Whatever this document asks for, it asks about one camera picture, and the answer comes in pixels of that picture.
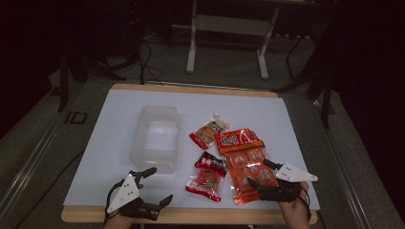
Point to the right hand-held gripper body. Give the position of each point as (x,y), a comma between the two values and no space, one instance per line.
(294,174)

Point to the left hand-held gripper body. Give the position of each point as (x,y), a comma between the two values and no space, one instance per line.
(124,194)

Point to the large orange snack packet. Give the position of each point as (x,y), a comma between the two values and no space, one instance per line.
(242,159)

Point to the clear plastic container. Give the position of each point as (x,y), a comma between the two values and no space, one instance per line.
(156,140)

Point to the red clear snack packet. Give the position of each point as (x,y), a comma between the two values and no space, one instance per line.
(203,184)

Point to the black and red snack packet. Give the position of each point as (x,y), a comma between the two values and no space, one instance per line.
(210,162)

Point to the person's left hand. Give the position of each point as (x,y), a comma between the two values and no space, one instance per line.
(117,222)

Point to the person's right hand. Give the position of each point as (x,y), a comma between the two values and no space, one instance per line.
(296,213)

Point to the white table mat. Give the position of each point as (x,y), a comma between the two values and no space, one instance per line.
(270,120)

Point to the beige snack packet red edge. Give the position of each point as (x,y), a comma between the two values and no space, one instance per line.
(208,132)

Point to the black metal stand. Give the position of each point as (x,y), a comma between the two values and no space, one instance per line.
(325,101)

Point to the metal floor rail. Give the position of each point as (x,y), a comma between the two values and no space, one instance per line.
(28,162)
(344,178)

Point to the black rectangular floor frame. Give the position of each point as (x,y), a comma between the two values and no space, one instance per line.
(67,117)

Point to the white metal table frame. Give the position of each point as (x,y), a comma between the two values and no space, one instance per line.
(229,25)

